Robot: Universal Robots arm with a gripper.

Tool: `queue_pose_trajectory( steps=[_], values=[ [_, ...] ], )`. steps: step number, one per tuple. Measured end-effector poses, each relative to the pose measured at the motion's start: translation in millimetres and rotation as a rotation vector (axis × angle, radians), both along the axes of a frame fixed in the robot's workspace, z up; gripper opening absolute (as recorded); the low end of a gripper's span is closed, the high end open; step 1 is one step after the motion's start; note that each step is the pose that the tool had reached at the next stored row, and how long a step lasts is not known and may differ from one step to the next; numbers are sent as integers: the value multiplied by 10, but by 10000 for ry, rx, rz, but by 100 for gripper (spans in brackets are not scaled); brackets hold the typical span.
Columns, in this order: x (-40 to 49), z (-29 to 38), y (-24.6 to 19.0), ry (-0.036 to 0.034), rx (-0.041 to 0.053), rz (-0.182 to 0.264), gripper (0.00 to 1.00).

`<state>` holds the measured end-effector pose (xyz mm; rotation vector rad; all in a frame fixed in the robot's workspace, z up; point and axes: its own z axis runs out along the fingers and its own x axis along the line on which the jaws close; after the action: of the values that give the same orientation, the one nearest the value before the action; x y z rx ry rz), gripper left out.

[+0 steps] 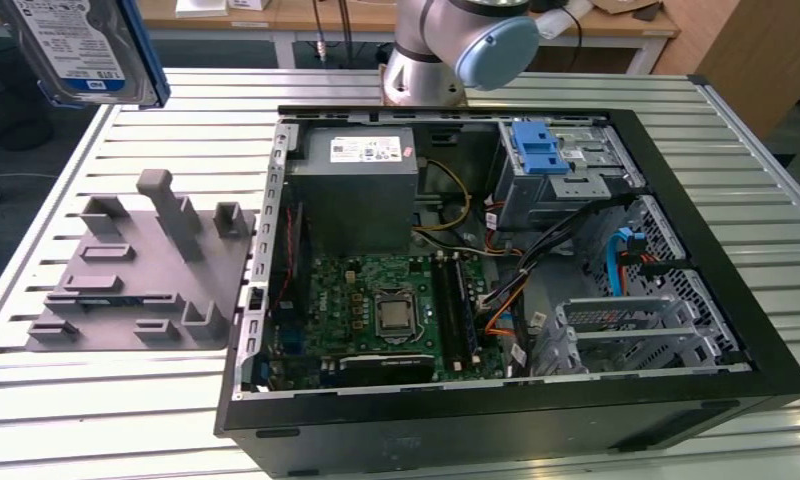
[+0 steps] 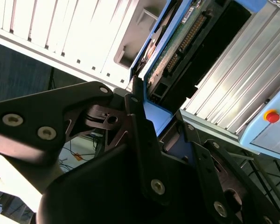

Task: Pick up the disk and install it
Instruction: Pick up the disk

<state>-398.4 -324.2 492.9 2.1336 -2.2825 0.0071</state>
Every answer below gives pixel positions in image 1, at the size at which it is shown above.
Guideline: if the blue data wire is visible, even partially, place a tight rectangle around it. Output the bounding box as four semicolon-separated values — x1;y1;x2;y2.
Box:
603;227;641;301

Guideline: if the black disk power wire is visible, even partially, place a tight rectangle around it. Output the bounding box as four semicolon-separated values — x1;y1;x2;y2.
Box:
623;232;693;276

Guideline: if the hard disk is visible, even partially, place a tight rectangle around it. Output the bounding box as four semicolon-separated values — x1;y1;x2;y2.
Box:
0;0;173;110

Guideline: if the grey power supply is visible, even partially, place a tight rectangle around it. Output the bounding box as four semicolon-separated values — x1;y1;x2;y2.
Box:
285;124;420;259

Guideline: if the CPU socket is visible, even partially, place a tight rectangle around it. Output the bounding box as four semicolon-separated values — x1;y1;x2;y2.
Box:
368;287;429;347

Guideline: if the green motherboard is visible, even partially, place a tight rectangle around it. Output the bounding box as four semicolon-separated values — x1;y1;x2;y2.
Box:
305;252;508;386

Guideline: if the silver CPU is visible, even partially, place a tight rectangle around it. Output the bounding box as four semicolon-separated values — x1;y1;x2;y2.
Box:
376;299;419;334

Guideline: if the black RAM slot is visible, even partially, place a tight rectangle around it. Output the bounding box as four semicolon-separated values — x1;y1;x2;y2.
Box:
432;252;467;371

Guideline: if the RAM stick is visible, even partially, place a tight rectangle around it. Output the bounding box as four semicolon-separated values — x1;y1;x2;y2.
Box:
453;257;483;354
46;294;174;307

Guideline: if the black graphics card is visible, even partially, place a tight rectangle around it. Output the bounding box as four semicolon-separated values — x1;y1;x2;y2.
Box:
322;353;436;387

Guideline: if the blue plastic drive latch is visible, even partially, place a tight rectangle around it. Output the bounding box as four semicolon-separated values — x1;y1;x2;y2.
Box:
511;121;561;176

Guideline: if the grey parts rack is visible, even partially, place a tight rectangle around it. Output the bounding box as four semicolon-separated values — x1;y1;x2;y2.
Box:
24;168;258;354

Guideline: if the black PC case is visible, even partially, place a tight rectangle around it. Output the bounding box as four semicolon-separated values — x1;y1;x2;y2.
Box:
212;104;800;476

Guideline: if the white plastic tube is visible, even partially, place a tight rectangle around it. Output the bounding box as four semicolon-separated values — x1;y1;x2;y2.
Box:
536;0;595;40

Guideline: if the wooden desk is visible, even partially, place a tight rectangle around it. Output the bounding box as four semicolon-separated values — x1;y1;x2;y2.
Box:
132;0;683;76

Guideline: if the brown cardboard piece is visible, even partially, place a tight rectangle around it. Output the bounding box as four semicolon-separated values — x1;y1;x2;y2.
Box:
589;0;663;21

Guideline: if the grey wire bundle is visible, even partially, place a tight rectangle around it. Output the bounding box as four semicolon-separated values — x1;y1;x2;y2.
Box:
412;227;528;259

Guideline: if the yellow wire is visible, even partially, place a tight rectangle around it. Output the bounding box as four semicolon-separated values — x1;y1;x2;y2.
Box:
412;158;473;232

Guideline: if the red wire with white label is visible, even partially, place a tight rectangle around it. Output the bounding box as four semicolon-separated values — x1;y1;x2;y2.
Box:
483;197;508;256

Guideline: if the red black twisted wire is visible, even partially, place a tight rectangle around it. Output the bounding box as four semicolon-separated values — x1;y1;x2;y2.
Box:
270;207;298;314

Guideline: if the black wire bundle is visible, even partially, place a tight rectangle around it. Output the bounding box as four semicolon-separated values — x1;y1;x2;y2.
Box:
489;192;648;311

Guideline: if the orange wire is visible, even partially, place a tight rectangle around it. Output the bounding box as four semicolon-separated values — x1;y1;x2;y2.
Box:
483;302;519;346

